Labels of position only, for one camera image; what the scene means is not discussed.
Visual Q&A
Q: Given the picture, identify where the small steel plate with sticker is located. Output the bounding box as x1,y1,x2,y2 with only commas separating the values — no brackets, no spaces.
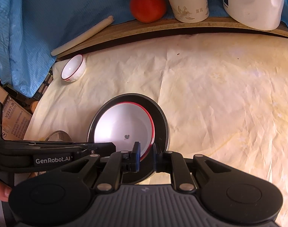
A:
45,130,72,142

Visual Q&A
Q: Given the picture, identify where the white thermos cup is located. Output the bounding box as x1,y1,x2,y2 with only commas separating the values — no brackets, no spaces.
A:
160,0,210,24

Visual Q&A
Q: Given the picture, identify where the white red-rimmed bowl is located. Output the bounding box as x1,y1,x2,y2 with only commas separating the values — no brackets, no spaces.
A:
61,54,86,82
90,101,155,160

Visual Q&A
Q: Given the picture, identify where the cream paper table cover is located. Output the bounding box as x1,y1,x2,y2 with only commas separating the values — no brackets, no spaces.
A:
24,33,288,226

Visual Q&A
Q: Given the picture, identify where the steel bowl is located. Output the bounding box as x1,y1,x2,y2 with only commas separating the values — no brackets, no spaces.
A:
87,93,169,184

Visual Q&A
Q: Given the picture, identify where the white blue water jug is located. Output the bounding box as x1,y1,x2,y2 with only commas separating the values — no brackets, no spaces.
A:
223,0,284,31

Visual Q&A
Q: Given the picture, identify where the wooden cutting board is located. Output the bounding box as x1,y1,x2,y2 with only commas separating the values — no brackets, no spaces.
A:
56,17,288,61

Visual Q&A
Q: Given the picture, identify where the red tomato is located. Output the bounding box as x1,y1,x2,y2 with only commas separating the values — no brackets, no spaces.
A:
130,0,167,24

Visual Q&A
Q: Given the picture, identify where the white rolling pin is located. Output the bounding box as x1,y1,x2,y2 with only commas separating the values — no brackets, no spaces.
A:
51,15,114,56

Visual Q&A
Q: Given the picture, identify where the blue hanging garment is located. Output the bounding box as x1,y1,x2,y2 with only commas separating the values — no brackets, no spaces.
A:
0,0,288,99

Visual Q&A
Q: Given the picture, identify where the person's left hand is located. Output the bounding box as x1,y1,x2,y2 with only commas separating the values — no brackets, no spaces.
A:
0,181,12,202

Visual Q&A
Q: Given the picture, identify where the orange wooden chair knob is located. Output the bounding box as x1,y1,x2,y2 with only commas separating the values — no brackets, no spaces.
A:
30,101,39,113

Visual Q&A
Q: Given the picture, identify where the lower cardboard box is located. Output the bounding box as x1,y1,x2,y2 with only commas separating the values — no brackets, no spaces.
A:
2,96,32,140

